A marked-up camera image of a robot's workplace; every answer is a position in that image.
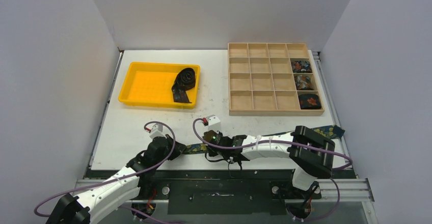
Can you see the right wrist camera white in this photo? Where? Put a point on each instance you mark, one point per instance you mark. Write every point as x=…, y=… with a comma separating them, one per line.
x=213, y=123

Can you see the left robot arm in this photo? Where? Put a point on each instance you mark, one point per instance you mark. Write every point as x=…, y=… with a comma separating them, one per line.
x=94, y=204

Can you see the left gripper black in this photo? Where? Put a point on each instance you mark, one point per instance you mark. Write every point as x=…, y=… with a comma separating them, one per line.
x=175, y=152

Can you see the black patterned tie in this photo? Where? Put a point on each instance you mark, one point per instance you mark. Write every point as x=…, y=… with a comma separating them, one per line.
x=184, y=81

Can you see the rolled tie middle slot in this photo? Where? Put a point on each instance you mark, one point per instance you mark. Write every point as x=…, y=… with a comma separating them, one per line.
x=303, y=83

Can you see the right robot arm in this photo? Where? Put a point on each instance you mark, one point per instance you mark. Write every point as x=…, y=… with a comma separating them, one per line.
x=312, y=164

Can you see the wooden compartment box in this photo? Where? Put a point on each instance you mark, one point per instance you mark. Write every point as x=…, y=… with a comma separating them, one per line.
x=261, y=80

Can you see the yellow plastic tray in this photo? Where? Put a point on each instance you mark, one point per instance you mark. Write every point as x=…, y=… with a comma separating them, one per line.
x=149, y=84

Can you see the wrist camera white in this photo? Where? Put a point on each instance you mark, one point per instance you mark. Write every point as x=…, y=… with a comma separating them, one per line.
x=155, y=131
x=213, y=123

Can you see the rolled tie slot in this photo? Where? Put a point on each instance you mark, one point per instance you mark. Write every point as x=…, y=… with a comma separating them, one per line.
x=301, y=66
x=303, y=83
x=309, y=101

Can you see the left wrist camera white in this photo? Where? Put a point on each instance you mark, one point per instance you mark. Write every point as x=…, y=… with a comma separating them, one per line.
x=155, y=131

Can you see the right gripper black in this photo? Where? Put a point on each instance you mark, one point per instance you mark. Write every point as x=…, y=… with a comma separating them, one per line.
x=208, y=141

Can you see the rolled tie bottom slot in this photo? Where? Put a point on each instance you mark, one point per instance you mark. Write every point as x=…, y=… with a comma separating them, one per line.
x=309, y=101

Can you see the blue yellow floral tie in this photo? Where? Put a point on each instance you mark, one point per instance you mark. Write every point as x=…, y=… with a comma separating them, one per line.
x=329, y=131

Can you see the rolled tie top slot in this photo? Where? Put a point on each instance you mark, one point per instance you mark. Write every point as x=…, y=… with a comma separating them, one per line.
x=301, y=66

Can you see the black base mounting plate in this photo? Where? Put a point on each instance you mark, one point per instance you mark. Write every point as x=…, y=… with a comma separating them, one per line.
x=226, y=192

